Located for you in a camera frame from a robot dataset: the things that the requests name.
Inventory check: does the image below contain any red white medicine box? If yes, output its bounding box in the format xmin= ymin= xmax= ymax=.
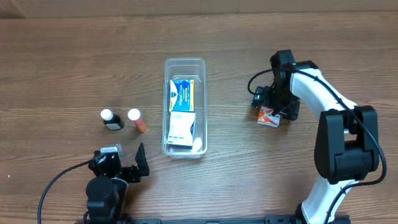
xmin=257 ymin=105 xmax=280 ymax=128

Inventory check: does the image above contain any dark syrup bottle white cap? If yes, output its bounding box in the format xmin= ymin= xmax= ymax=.
xmin=100 ymin=109 xmax=124 ymax=130

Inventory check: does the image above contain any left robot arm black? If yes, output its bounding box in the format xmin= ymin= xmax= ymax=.
xmin=83 ymin=143 xmax=150 ymax=223

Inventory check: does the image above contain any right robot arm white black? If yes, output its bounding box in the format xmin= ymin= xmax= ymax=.
xmin=251 ymin=50 xmax=386 ymax=223

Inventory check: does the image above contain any clear plastic container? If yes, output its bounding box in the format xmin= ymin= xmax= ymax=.
xmin=162 ymin=58 xmax=208 ymax=158

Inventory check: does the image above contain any orange tablet tube white cap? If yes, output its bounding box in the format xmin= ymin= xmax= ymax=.
xmin=127 ymin=108 xmax=147 ymax=133

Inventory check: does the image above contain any blue yellow VapoDrops box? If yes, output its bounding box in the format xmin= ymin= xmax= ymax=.
xmin=169 ymin=80 xmax=195 ymax=112

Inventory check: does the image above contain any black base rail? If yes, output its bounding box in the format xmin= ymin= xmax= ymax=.
xmin=74 ymin=213 xmax=352 ymax=224

